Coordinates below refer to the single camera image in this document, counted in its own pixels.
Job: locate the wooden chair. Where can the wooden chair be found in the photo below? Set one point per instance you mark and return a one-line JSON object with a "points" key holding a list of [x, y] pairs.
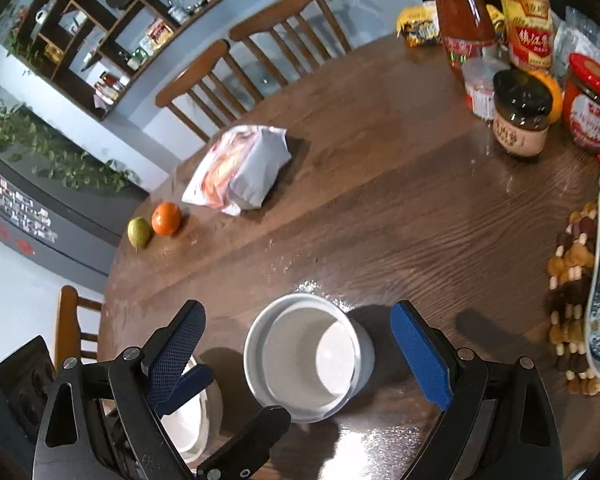
{"points": [[205, 90], [75, 325], [290, 35]]}

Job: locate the black cabinet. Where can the black cabinet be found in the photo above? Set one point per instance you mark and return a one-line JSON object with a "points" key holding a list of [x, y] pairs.
{"points": [[40, 220]]}

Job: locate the yellow label oil bottle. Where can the yellow label oil bottle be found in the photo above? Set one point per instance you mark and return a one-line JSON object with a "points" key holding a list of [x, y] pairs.
{"points": [[525, 20]]}

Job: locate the red sauce bottle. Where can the red sauce bottle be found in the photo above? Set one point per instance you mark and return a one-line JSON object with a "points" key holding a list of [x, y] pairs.
{"points": [[462, 15]]}

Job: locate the small clear plastic tub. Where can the small clear plastic tub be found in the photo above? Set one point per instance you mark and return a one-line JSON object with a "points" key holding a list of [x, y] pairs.
{"points": [[480, 87]]}

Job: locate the yellow candy bag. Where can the yellow candy bag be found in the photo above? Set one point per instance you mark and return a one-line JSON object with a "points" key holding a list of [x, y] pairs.
{"points": [[420, 25]]}

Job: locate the dark wooden wall shelf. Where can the dark wooden wall shelf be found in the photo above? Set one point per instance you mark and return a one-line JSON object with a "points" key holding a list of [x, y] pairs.
{"points": [[80, 60]]}

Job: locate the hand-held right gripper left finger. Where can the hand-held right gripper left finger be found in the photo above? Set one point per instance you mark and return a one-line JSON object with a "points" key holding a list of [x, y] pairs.
{"points": [[175, 352]]}

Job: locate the small white ramekin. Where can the small white ramekin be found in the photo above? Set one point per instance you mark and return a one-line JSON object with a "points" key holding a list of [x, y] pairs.
{"points": [[300, 360]]}

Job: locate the beaded wooden trivet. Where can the beaded wooden trivet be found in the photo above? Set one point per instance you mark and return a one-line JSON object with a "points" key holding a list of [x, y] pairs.
{"points": [[572, 280]]}

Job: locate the green trailing plant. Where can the green trailing plant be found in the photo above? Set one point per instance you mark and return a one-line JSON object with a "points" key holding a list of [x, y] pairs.
{"points": [[55, 155]]}

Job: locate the dark lid jar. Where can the dark lid jar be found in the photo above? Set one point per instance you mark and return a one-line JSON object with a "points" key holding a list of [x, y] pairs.
{"points": [[522, 115]]}

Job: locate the red lid jar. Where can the red lid jar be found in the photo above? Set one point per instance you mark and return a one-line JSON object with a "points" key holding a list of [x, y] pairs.
{"points": [[592, 105]]}

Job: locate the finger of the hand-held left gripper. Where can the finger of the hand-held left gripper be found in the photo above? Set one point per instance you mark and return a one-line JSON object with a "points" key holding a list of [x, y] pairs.
{"points": [[192, 385], [250, 440]]}

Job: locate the clear plastic packet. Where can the clear plastic packet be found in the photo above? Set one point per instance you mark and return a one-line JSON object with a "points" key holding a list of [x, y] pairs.
{"points": [[580, 32]]}

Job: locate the white snack bag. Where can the white snack bag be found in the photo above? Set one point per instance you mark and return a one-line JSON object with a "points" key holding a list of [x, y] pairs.
{"points": [[245, 167]]}

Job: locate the green pear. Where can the green pear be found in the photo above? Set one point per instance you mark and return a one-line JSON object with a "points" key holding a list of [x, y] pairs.
{"points": [[137, 234]]}

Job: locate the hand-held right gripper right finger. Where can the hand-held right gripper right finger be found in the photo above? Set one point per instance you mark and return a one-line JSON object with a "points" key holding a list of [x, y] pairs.
{"points": [[420, 355]]}

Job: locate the large white bowl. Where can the large white bowl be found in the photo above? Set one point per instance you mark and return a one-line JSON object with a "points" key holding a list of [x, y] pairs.
{"points": [[192, 430]]}

